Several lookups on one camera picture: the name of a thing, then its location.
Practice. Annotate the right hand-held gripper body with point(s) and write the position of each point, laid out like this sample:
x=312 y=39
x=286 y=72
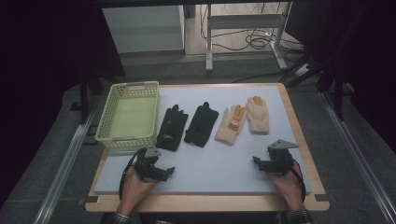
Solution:
x=278 y=158

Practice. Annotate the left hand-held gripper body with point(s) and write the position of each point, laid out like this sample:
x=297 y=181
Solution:
x=146 y=166

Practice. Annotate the beige glove with orange palm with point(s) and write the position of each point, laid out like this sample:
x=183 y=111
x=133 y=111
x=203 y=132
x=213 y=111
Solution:
x=229 y=129

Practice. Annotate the beige glove with orange fingertips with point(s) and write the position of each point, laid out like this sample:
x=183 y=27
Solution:
x=259 y=118

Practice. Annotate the black glove with logo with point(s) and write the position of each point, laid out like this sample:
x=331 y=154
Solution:
x=172 y=127

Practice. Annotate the pale green plastic basket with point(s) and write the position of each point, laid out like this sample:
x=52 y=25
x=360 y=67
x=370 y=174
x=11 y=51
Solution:
x=132 y=115

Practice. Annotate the person's left hand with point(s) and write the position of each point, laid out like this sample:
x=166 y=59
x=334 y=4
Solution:
x=135 y=189

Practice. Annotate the person's right hand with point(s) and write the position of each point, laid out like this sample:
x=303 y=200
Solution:
x=288 y=186

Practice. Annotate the light grey foam mat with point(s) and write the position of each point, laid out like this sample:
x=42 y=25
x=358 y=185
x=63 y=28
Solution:
x=218 y=168

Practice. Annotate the wooden table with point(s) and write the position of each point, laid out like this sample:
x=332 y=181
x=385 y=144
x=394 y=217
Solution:
x=202 y=203

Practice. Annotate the black tripod stand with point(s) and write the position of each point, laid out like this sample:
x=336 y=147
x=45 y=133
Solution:
x=303 y=70

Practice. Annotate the dark curtain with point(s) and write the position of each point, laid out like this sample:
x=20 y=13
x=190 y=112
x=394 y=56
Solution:
x=40 y=62
x=367 y=62

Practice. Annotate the white cabinet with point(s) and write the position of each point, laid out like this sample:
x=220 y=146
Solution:
x=143 y=29

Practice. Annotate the aluminium floor rail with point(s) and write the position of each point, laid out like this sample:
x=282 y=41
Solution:
x=67 y=165
x=358 y=155

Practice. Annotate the black upright post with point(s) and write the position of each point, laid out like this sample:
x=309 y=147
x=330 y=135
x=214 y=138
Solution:
x=83 y=99
x=339 y=99

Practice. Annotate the white metal stand frame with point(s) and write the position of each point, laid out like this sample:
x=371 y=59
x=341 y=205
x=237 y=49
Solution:
x=246 y=21

